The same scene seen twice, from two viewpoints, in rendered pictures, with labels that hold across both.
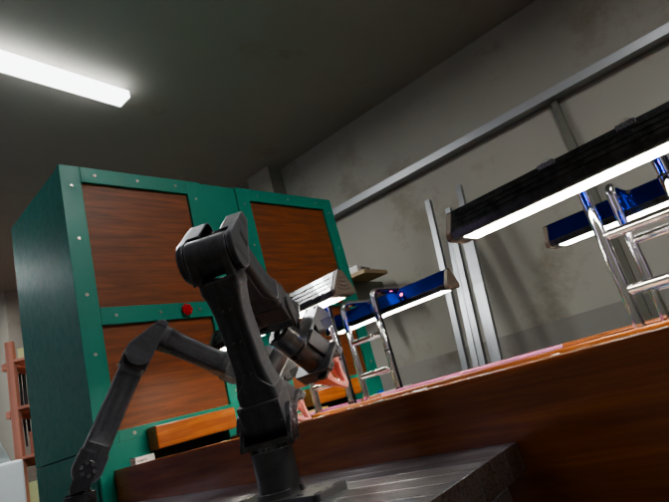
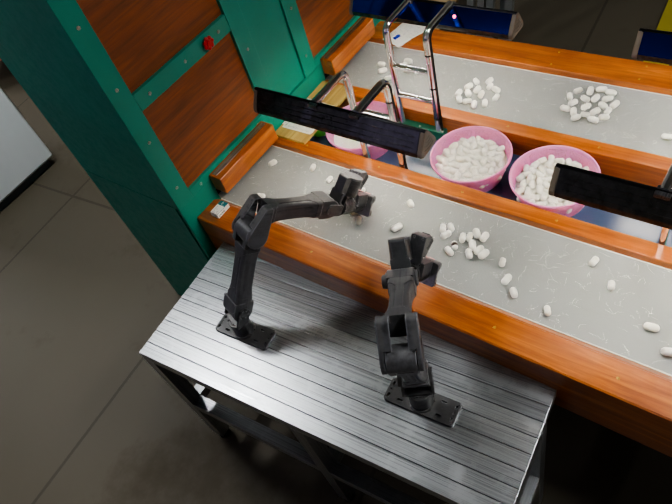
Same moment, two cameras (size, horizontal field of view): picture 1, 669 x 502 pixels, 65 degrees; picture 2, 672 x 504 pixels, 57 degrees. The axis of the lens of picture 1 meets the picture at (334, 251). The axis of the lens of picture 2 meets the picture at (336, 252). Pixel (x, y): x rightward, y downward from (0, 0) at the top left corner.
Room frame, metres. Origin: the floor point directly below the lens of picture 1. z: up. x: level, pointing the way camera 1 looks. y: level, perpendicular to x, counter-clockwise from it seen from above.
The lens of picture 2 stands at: (0.08, 0.11, 2.21)
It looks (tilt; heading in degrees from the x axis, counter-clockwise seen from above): 49 degrees down; 10
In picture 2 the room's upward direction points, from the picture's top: 21 degrees counter-clockwise
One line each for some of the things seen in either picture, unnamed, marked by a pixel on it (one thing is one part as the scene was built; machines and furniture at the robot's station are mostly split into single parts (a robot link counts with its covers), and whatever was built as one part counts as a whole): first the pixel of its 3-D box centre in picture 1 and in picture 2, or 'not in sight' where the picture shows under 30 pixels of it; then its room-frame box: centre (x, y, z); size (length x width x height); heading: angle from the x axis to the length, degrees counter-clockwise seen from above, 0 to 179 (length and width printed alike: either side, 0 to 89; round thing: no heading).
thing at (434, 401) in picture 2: (277, 473); (420, 395); (0.82, 0.17, 0.71); 0.20 x 0.07 x 0.08; 55
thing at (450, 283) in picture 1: (384, 305); (429, 10); (1.99, -0.13, 1.08); 0.62 x 0.08 x 0.07; 50
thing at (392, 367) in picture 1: (385, 353); (425, 70); (1.92, -0.08, 0.90); 0.20 x 0.19 x 0.45; 50
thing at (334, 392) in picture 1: (333, 391); (348, 45); (2.32, 0.17, 0.83); 0.30 x 0.06 x 0.07; 140
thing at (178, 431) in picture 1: (194, 427); (244, 156); (1.80, 0.61, 0.83); 0.30 x 0.06 x 0.07; 140
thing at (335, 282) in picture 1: (271, 315); (335, 116); (1.56, 0.24, 1.08); 0.62 x 0.08 x 0.07; 50
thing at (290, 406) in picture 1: (267, 428); (415, 381); (0.83, 0.17, 0.77); 0.09 x 0.06 x 0.06; 83
